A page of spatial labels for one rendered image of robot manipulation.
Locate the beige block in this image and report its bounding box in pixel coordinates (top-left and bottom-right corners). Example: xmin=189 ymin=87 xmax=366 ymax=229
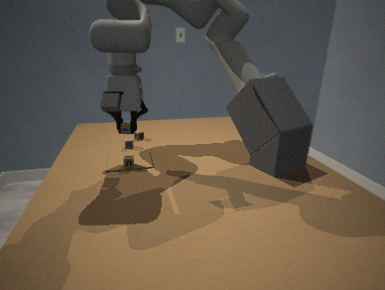
xmin=134 ymin=130 xmax=144 ymax=140
xmin=123 ymin=155 xmax=134 ymax=168
xmin=125 ymin=138 xmax=134 ymax=149
xmin=120 ymin=122 xmax=131 ymax=134

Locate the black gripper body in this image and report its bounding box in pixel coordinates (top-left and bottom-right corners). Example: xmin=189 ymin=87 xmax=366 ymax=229
xmin=106 ymin=74 xmax=144 ymax=111

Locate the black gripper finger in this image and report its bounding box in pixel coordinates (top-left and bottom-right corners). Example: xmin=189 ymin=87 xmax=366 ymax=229
xmin=105 ymin=111 xmax=123 ymax=134
xmin=130 ymin=102 xmax=148 ymax=134

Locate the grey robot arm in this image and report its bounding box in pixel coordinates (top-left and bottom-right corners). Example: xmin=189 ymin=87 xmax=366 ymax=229
xmin=89 ymin=0 xmax=277 ymax=112

